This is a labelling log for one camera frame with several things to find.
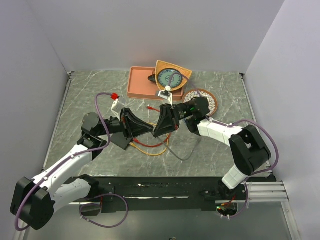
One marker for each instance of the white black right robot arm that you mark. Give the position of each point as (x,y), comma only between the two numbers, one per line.
(248,148)

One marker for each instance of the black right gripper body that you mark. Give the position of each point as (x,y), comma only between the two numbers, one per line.
(182,111)

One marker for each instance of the aluminium frame rail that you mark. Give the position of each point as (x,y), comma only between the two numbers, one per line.
(265,192)

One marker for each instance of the teal patterned round dish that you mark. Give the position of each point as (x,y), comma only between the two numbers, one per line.
(168,77)

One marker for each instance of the black network switch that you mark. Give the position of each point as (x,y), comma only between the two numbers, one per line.
(121,141)

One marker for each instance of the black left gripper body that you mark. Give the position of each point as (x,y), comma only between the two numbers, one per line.
(113,125)

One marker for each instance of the orange woven triangular plate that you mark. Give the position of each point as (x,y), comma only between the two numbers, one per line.
(184,72)

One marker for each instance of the salmon pink tray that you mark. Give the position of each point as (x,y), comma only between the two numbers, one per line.
(139,86)

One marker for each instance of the white floral round plate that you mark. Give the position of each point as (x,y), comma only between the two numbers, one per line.
(212,101)

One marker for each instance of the black small bowl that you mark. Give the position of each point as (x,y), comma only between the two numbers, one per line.
(152,78)

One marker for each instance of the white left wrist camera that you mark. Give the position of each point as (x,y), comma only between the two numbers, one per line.
(118,104)

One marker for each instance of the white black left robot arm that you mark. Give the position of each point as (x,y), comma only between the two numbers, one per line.
(36,200)

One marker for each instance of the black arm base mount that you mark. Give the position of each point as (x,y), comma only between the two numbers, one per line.
(162,193)

